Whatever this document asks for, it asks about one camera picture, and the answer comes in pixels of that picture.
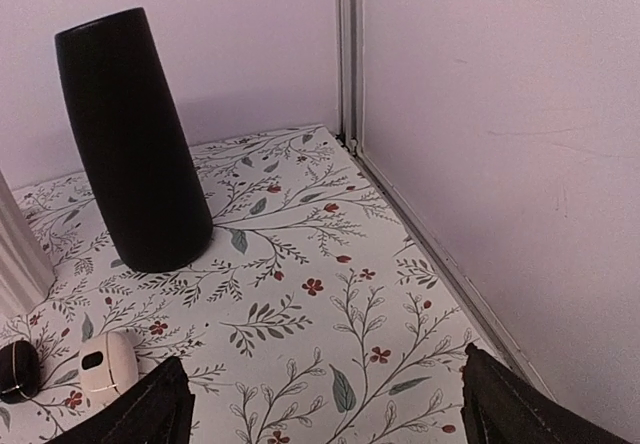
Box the small black earbud case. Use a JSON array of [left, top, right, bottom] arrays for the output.
[[0, 340, 40, 404]]

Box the floral patterned table mat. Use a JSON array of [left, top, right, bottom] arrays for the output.
[[1, 126, 493, 443]]

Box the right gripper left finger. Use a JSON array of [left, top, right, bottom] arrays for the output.
[[52, 356, 195, 444]]

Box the small beige earbud case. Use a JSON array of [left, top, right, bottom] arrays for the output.
[[77, 330, 139, 408]]

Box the white ribbed vase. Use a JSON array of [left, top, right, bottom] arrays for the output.
[[0, 176, 55, 318]]

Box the right aluminium frame post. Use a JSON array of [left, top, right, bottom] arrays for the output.
[[337, 0, 364, 156]]

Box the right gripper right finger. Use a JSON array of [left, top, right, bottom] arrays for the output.
[[461, 344, 627, 444]]

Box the black cylindrical cup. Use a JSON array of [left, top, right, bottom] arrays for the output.
[[55, 7, 213, 273]]

